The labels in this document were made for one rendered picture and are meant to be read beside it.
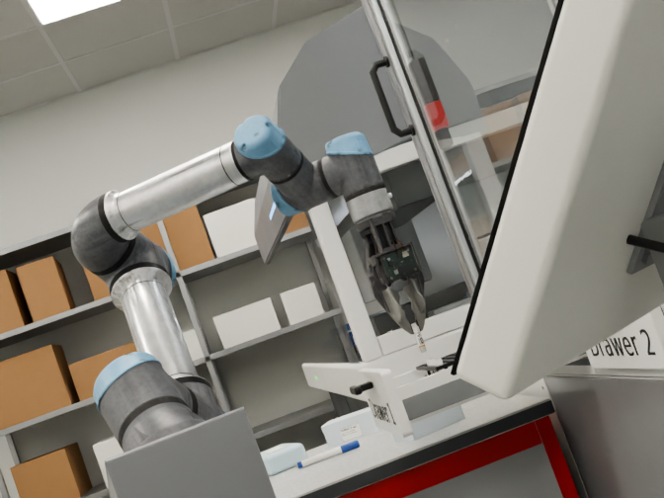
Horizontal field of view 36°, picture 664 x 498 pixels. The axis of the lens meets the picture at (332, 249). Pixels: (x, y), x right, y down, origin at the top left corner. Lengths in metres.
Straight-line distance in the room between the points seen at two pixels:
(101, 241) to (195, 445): 0.54
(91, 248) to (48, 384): 3.75
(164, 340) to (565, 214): 1.18
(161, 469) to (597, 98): 0.93
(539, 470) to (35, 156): 4.65
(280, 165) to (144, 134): 4.42
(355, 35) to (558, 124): 2.03
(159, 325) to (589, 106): 1.24
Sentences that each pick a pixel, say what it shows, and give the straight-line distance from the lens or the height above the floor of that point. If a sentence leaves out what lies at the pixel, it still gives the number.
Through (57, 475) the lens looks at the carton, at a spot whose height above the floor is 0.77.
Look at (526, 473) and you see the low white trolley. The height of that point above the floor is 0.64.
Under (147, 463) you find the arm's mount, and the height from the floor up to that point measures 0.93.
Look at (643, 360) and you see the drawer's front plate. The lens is 1.49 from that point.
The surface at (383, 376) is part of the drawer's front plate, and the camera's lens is 1.63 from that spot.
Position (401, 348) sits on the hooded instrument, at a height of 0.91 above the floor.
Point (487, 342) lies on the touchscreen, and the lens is 0.75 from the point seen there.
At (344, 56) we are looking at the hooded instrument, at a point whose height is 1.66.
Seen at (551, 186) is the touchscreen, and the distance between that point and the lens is 0.71.
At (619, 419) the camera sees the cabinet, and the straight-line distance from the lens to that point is 1.73.
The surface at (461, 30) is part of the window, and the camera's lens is 1.84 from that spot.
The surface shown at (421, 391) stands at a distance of 1.66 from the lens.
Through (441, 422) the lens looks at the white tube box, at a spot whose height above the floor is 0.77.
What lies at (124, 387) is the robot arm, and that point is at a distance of 1.57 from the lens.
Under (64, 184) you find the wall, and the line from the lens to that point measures 6.13.
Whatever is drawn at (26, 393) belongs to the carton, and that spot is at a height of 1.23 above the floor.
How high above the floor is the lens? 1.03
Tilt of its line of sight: 4 degrees up
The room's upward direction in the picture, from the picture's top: 20 degrees counter-clockwise
